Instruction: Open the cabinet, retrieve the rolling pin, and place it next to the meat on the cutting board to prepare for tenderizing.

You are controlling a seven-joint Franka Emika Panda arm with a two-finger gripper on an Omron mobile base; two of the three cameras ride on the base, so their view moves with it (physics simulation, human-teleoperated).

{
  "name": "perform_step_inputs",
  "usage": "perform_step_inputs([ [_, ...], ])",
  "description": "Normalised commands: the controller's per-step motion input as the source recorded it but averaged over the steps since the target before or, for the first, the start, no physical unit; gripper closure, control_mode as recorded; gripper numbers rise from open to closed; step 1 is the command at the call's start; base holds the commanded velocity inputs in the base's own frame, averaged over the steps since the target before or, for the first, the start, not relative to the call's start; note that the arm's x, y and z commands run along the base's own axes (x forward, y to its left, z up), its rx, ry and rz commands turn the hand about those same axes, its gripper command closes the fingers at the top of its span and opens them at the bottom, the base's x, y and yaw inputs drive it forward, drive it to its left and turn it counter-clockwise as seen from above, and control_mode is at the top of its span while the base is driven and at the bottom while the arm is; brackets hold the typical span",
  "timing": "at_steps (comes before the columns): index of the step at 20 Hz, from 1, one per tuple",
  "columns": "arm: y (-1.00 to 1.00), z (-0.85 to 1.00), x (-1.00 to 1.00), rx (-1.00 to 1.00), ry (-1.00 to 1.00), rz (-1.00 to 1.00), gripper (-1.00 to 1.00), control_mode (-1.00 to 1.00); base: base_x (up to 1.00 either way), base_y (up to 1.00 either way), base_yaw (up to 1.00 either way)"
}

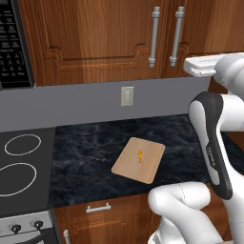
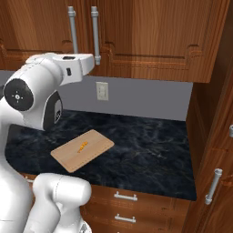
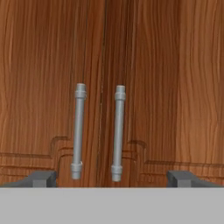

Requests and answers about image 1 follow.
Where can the white wall outlet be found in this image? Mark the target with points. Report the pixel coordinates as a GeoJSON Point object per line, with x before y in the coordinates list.
{"type": "Point", "coordinates": [127, 96]}

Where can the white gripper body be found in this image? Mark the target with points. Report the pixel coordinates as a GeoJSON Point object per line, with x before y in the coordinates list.
{"type": "Point", "coordinates": [200, 65]}

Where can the wooden cutting board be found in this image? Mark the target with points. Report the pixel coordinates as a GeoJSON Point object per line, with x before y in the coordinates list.
{"type": "Point", "coordinates": [138, 159]}

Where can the wooden lower cabinet door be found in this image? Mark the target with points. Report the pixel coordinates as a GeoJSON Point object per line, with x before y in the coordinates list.
{"type": "Point", "coordinates": [108, 233]}

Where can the black microwave oven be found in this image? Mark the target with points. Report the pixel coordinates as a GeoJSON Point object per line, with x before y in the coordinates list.
{"type": "Point", "coordinates": [14, 44]}

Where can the black hob stove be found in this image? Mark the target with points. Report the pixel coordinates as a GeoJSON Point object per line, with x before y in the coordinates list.
{"type": "Point", "coordinates": [22, 178]}

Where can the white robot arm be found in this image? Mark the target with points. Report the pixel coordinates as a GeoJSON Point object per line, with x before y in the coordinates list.
{"type": "Point", "coordinates": [209, 149]}

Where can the wooden cabinet door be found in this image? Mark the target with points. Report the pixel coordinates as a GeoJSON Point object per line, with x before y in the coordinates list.
{"type": "Point", "coordinates": [108, 233]}
{"type": "Point", "coordinates": [92, 38]}
{"type": "Point", "coordinates": [206, 28]}

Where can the small orange meat piece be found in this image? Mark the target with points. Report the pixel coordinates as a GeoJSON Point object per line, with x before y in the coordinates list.
{"type": "Point", "coordinates": [139, 155]}

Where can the wooden drawer front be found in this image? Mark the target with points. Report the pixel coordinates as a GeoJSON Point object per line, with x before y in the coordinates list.
{"type": "Point", "coordinates": [105, 211]}

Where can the black stove knob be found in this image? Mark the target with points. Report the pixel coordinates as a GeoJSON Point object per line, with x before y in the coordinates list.
{"type": "Point", "coordinates": [38, 225]}
{"type": "Point", "coordinates": [15, 228]}

